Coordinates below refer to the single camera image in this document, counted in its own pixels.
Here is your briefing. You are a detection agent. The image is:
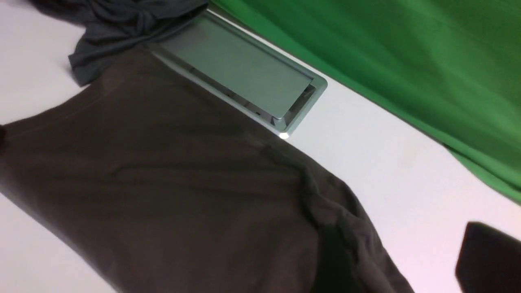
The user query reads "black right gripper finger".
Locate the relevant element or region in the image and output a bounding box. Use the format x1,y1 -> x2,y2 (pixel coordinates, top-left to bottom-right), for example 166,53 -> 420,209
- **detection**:
455,221 -> 521,293

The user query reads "gray long sleeve shirt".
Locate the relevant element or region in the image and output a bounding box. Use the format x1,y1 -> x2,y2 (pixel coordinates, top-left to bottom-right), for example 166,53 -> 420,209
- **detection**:
1,49 -> 413,293

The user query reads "silver table cable hatch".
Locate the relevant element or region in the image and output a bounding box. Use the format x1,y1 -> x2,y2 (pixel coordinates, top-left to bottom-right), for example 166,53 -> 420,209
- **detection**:
149,10 -> 328,139

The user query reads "green backdrop cloth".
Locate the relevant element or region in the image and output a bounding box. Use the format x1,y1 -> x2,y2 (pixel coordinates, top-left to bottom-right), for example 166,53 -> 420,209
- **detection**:
213,0 -> 521,203

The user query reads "dark teal crumpled shirt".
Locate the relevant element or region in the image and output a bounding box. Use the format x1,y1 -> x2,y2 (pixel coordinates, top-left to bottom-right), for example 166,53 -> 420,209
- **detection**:
31,0 -> 210,86

